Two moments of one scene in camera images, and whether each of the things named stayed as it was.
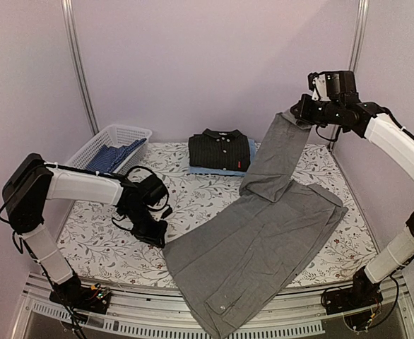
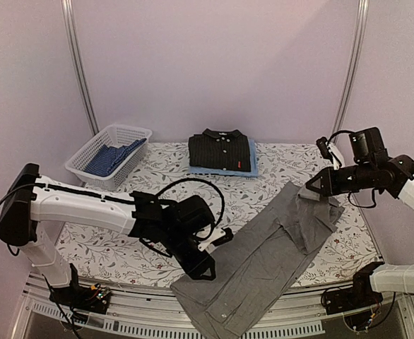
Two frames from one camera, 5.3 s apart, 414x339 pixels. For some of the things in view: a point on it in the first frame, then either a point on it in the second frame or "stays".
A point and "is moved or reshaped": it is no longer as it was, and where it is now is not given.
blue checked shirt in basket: (107, 158) stays
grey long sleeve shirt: (234, 265) is moved or reshaped
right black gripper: (302, 112) to (328, 183)
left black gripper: (154, 239) to (195, 269)
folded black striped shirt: (227, 150) stays
